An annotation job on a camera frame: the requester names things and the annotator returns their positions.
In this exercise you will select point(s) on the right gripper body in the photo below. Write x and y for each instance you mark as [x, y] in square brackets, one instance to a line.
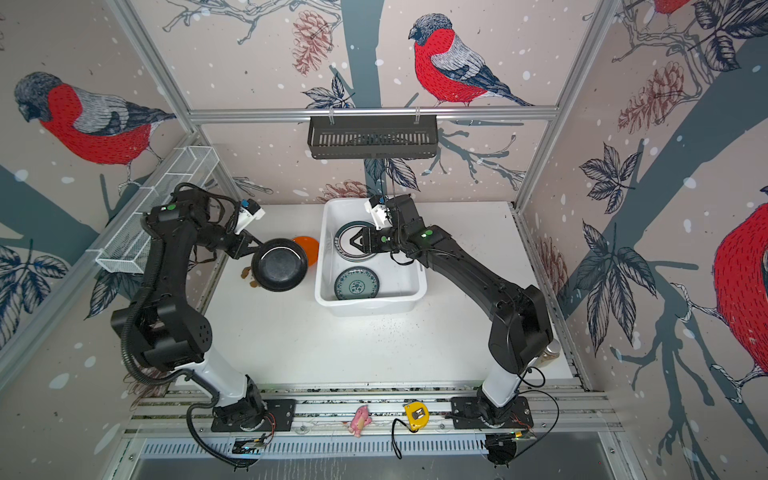
[384, 241]

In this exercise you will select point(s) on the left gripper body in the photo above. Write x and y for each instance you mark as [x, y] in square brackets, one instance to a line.
[221, 239]

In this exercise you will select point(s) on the white plate green red rim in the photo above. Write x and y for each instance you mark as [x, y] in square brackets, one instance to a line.
[342, 241]

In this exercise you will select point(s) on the black plate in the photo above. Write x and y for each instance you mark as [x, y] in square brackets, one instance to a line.
[279, 265]

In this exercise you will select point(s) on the green patterned plate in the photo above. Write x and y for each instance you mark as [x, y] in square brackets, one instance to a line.
[356, 283]

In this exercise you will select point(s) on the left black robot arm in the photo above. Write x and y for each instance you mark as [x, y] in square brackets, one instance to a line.
[162, 337]

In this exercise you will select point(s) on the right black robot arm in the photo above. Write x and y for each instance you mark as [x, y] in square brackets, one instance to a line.
[521, 329]

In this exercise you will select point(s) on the white plastic bin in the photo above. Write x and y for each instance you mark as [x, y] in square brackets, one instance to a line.
[401, 285]

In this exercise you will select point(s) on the orange plate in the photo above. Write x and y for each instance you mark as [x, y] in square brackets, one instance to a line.
[310, 246]

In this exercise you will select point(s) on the yellow tape measure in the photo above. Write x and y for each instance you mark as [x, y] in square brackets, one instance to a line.
[417, 415]

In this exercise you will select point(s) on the pink toy figure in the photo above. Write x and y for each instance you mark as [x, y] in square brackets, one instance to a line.
[360, 421]

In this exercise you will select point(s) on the glass jar brown contents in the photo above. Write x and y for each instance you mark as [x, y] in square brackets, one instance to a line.
[551, 353]

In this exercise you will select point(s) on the small circuit board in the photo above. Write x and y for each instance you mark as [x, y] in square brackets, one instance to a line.
[250, 446]

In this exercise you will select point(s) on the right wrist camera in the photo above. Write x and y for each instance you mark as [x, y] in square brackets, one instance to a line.
[377, 208]

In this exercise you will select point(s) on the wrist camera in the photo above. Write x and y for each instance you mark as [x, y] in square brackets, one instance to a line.
[377, 208]
[249, 211]

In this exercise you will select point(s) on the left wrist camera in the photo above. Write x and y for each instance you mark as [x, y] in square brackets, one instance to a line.
[249, 211]

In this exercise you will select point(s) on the black hanging wall basket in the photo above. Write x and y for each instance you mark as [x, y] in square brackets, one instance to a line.
[373, 137]

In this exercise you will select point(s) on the aluminium horizontal frame bar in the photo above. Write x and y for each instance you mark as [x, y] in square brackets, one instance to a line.
[511, 113]

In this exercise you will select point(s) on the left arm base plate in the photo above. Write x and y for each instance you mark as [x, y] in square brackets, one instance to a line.
[273, 415]

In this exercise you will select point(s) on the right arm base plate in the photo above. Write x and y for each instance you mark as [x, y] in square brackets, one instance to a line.
[479, 413]

